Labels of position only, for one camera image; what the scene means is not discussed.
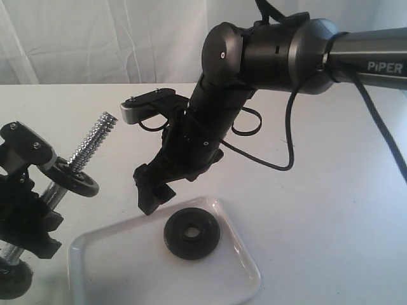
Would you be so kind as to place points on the chrome threaded dumbbell bar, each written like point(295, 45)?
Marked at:
point(50, 192)

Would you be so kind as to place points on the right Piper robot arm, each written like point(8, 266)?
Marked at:
point(307, 57)

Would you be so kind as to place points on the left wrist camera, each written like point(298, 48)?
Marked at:
point(22, 147)

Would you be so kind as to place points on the white backdrop curtain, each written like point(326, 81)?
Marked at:
point(90, 42)

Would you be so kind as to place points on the black weight plate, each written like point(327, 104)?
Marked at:
point(15, 280)
point(77, 182)
point(191, 233)

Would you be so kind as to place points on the white rectangular tray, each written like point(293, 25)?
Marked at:
point(129, 263)

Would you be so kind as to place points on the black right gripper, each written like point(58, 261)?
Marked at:
point(190, 145)

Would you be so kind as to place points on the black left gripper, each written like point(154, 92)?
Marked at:
point(25, 217)

